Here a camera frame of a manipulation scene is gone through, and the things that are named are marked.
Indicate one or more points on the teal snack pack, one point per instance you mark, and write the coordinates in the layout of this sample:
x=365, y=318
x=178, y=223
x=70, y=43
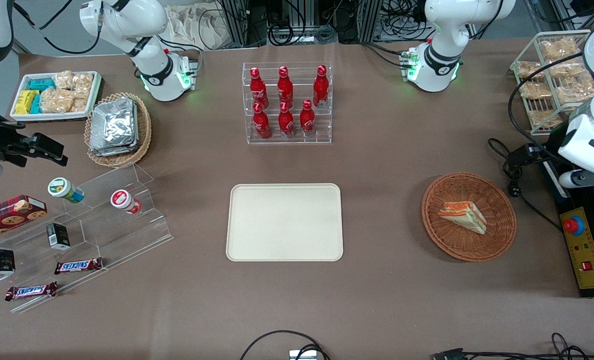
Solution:
x=42, y=84
x=36, y=104

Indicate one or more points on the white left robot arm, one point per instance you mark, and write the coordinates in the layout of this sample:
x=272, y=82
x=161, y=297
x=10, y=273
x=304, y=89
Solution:
x=442, y=60

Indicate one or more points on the clear acrylic bottle rack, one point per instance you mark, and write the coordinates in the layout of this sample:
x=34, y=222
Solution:
x=296, y=141

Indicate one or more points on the cup with red lid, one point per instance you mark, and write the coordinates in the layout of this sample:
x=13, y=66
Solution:
x=124, y=201

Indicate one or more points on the oval light wicker basket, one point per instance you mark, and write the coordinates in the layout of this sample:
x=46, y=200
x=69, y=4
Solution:
x=144, y=130

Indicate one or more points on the red cola bottle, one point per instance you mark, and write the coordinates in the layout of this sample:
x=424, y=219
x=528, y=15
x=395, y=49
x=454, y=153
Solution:
x=286, y=124
x=321, y=89
x=307, y=121
x=285, y=87
x=261, y=125
x=258, y=90

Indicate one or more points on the beige cloth bag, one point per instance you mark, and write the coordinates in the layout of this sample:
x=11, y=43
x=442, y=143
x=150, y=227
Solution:
x=196, y=25

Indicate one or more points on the red cookie box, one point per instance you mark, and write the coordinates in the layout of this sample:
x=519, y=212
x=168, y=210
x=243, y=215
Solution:
x=9, y=216

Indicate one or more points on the yellow snack pack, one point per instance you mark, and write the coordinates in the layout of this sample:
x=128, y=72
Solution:
x=25, y=101

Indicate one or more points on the clear rice cracker pack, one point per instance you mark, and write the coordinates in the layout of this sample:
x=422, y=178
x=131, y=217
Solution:
x=63, y=80
x=56, y=101
x=83, y=85
x=79, y=105

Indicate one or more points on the red emergency stop button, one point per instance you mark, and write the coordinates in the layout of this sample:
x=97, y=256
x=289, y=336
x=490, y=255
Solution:
x=574, y=226

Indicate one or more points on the small white adapter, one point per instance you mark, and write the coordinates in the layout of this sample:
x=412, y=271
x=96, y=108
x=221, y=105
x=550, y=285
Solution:
x=303, y=355

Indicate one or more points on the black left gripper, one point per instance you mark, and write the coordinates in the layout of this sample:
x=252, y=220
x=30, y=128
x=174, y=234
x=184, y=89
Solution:
x=552, y=145

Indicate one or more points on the bagged fried snack pack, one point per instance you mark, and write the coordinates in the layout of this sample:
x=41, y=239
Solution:
x=544, y=118
x=566, y=70
x=576, y=91
x=559, y=48
x=530, y=70
x=535, y=90

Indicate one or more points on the beige plastic tray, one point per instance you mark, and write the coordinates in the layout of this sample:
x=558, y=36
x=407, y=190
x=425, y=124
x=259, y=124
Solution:
x=284, y=222

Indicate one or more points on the snickers chocolate bar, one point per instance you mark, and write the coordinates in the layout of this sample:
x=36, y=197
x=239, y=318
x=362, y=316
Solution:
x=78, y=266
x=30, y=291

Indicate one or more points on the clear acrylic step display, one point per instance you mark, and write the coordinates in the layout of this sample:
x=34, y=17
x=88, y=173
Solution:
x=121, y=235

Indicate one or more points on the small black white box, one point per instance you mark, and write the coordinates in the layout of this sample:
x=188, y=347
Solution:
x=1, y=262

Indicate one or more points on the stack of silver foil packs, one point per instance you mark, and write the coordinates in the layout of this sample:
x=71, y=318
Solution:
x=114, y=127

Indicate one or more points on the black machine housing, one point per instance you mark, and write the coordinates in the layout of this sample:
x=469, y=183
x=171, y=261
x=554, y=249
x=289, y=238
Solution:
x=559, y=197

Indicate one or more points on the yellow control box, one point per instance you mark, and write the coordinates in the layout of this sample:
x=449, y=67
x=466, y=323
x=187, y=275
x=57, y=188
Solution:
x=589, y=260

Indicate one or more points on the triangular sandwich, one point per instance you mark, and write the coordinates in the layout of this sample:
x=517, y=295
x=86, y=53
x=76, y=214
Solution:
x=464, y=216

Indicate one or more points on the aluminium frame post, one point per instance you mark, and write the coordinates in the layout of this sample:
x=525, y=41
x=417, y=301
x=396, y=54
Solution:
x=369, y=20
x=234, y=22

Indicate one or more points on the round brown wicker basket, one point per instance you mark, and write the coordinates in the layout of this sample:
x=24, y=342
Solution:
x=497, y=240

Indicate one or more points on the white rectangular snack tray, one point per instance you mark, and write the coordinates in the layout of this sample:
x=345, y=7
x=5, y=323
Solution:
x=21, y=116

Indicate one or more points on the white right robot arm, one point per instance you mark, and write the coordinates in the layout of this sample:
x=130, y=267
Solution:
x=151, y=70

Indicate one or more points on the cup with green lid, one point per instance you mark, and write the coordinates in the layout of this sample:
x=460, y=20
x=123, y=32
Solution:
x=62, y=189

